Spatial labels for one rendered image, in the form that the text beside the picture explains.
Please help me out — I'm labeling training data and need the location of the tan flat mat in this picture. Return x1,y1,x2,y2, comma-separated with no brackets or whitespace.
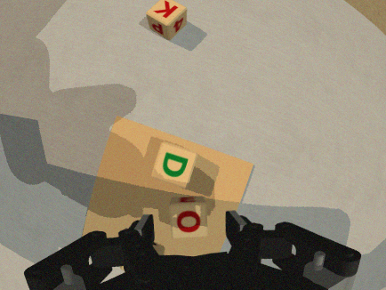
83,116,253,256

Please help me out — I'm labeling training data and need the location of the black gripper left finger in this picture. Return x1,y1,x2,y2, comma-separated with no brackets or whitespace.
24,214,174,290

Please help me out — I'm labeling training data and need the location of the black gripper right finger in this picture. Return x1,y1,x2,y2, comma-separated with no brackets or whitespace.
219,210,361,290

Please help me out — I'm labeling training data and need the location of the tan wooden letter block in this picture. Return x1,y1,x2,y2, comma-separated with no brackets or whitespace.
169,196,207,238
151,142,197,189
120,242,165,270
146,0,187,40

